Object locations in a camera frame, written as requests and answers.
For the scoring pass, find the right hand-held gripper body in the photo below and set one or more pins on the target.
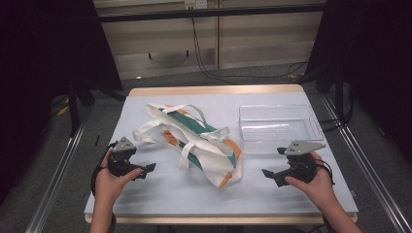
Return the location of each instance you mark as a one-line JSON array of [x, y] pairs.
[[302, 166]]

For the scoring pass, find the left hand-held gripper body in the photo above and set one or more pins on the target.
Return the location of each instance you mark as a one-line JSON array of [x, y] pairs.
[[120, 158]]

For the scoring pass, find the clear plastic bin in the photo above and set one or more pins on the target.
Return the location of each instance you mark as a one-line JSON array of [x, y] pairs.
[[275, 129]]

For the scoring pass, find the white teal orange tote bag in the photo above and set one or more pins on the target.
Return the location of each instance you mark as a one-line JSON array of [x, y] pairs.
[[210, 155]]

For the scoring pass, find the person's right hand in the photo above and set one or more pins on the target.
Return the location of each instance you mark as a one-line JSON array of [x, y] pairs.
[[319, 191]]

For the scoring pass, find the person's left hand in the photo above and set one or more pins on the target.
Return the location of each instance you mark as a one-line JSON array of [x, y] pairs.
[[108, 187]]

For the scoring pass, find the small black floor object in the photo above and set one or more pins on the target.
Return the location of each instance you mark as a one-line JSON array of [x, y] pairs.
[[96, 140]]

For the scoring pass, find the light blue table mat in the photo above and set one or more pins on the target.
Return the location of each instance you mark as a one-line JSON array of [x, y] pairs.
[[181, 197]]

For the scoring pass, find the black metal stand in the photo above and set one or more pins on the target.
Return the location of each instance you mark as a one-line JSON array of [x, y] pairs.
[[339, 97], [74, 113]]

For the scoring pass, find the black curtain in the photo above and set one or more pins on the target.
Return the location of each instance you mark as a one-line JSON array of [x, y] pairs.
[[375, 64], [39, 64]]

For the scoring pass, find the black horizontal bar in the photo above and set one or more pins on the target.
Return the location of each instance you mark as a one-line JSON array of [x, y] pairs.
[[210, 13]]

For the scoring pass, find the white power outlet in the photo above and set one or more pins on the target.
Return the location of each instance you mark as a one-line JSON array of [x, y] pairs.
[[196, 4]]

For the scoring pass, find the metal floor rail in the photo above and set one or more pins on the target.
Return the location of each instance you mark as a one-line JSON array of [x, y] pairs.
[[53, 187], [372, 181]]

